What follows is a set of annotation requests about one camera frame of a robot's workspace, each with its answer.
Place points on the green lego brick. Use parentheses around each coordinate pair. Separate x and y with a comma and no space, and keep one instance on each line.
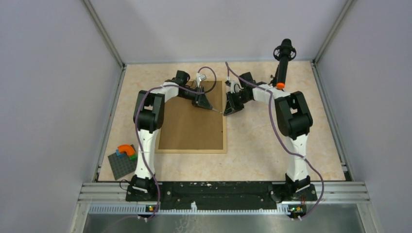
(133,157)

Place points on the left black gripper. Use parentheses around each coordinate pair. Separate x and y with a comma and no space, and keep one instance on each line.
(200,100)

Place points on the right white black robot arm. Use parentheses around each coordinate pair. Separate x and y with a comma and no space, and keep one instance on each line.
(291,119)

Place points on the black mini tripod stand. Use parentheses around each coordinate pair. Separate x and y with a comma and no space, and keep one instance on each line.
(276,77)

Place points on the blue lego brick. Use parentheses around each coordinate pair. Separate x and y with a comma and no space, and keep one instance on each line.
(119,154)

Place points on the orange curved toy block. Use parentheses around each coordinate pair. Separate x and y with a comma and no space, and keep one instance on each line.
(128,150)

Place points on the wooden picture frame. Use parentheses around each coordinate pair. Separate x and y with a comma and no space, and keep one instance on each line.
(187,129)

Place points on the aluminium front rail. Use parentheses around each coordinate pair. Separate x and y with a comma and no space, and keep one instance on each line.
(109,198)

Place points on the black microphone orange tip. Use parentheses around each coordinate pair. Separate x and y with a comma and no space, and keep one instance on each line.
(288,42)

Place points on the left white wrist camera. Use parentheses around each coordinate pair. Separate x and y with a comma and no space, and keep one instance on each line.
(199,78)

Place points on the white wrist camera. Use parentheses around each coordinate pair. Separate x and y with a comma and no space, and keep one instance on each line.
(234,87)
(199,78)

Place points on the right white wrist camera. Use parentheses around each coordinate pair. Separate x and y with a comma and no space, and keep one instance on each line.
(234,87)

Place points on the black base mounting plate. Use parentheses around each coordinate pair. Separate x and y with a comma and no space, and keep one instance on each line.
(225,196)

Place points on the grey lego baseplate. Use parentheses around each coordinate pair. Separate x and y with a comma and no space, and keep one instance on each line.
(121,166)

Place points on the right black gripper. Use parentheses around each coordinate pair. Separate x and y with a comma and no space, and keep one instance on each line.
(230,107)

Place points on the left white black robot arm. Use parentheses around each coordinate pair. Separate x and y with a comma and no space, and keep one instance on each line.
(149,117)

